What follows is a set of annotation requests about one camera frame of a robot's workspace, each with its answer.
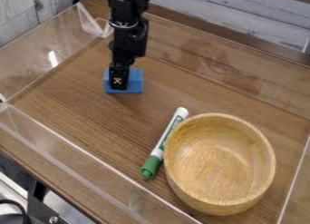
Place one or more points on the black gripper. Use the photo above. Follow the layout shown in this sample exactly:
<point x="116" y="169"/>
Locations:
<point x="127" y="46"/>

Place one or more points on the blue foam block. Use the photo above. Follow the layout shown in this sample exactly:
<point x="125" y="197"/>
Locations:
<point x="135" y="85"/>

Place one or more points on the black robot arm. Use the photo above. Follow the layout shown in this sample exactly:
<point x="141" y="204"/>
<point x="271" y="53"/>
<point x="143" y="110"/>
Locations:
<point x="125" y="12"/>

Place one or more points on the light wooden bowl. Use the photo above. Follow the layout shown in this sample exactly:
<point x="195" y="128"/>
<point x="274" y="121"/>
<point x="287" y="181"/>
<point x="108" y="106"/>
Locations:
<point x="219" y="163"/>

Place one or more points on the green white marker pen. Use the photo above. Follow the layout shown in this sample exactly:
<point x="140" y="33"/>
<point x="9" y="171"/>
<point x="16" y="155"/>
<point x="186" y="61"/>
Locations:
<point x="152" y="163"/>

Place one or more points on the clear acrylic corner bracket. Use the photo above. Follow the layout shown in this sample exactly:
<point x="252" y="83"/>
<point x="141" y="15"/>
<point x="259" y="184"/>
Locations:
<point x="95" y="26"/>

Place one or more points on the clear acrylic tray wall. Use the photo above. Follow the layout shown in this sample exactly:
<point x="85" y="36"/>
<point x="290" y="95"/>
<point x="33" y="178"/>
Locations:
<point x="108" y="196"/>

